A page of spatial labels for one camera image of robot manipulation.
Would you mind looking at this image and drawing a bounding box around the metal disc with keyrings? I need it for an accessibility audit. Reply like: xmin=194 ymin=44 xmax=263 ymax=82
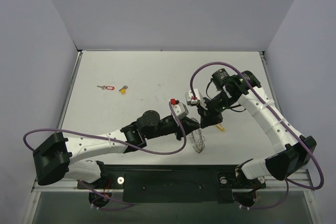
xmin=189 ymin=129 xmax=205 ymax=154

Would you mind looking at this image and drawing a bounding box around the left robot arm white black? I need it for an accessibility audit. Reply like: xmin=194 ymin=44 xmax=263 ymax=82
xmin=33 ymin=110 xmax=200 ymax=188

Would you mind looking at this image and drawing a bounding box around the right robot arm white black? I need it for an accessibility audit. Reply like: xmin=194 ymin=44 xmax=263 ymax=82
xmin=197 ymin=68 xmax=317 ymax=187

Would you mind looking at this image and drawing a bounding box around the key with long yellow tag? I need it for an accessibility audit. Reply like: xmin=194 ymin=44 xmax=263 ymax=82
xmin=216 ymin=124 xmax=225 ymax=132

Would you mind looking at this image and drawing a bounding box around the key with yellow round tag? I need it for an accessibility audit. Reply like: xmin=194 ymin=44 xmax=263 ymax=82
xmin=119 ymin=85 xmax=128 ymax=94

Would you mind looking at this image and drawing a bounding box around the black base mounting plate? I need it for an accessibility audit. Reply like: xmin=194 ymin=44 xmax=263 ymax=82
xmin=88 ymin=164 xmax=266 ymax=204

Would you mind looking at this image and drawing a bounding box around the key with red tag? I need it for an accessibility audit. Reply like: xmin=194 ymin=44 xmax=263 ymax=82
xmin=97 ymin=86 xmax=115 ymax=91

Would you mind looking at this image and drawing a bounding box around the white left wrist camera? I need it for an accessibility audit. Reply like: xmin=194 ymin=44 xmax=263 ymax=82
xmin=170 ymin=99 xmax=188 ymax=120

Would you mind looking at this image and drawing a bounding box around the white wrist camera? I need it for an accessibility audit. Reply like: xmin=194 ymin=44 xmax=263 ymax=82
xmin=170 ymin=99 xmax=188 ymax=120
xmin=185 ymin=89 xmax=206 ymax=109

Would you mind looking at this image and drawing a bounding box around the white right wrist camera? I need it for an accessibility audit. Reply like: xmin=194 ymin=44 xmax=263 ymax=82
xmin=185 ymin=89 xmax=206 ymax=109

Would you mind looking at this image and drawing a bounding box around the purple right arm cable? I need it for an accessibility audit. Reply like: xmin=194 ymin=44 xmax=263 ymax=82
xmin=190 ymin=61 xmax=324 ymax=210

